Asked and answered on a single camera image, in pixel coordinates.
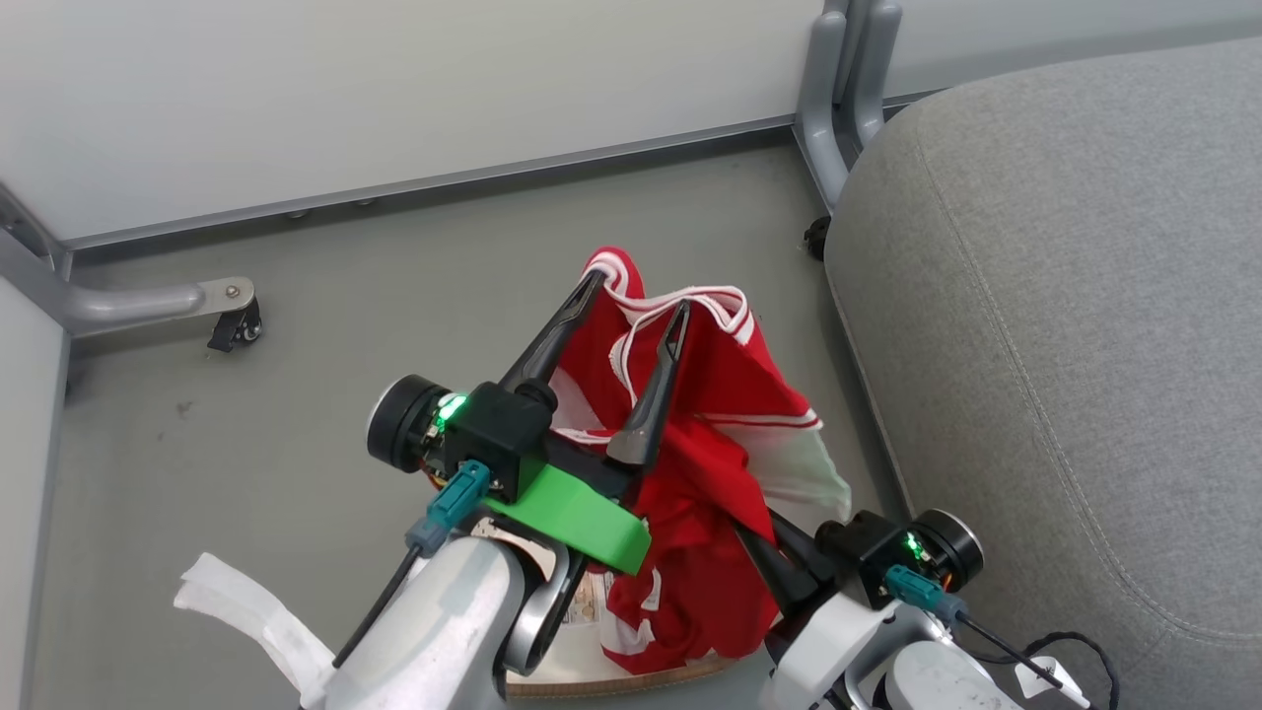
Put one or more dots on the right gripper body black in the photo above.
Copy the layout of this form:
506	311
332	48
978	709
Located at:
887	547

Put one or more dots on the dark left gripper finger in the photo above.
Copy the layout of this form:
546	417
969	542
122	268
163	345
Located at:
557	340
656	394

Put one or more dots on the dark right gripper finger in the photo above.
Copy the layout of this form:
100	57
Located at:
774	577
808	552

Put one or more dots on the left gripper body black green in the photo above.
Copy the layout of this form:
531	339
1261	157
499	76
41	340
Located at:
572	513

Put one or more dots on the red jersey with white trim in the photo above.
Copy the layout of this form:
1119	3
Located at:
710	463

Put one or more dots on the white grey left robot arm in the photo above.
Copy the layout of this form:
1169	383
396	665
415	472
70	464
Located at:
444	631

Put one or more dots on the black caster wheel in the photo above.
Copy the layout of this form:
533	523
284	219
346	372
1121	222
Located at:
237	325
816	238

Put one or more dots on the grey fabric sofa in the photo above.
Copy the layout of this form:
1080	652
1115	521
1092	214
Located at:
1065	345

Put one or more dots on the grey metal partition rail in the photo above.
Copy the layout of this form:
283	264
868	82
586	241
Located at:
434	182

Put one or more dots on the grey metal frame legs pair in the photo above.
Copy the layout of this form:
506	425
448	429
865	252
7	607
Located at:
838	89

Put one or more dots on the grey metal frame leg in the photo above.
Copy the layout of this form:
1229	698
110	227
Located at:
108	296

